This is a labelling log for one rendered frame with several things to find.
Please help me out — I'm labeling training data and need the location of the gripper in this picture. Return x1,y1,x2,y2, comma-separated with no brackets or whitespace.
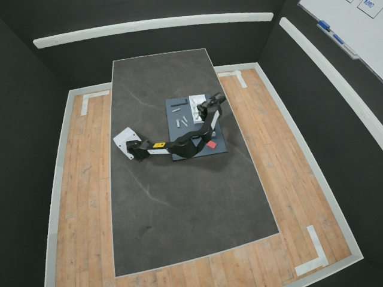
197,103,207,121

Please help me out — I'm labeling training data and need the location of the red flat rectangular block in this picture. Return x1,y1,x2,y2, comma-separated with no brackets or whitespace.
207,141,216,149

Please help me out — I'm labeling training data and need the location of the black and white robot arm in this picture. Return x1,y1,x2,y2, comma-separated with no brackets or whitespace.
126,92,226,160

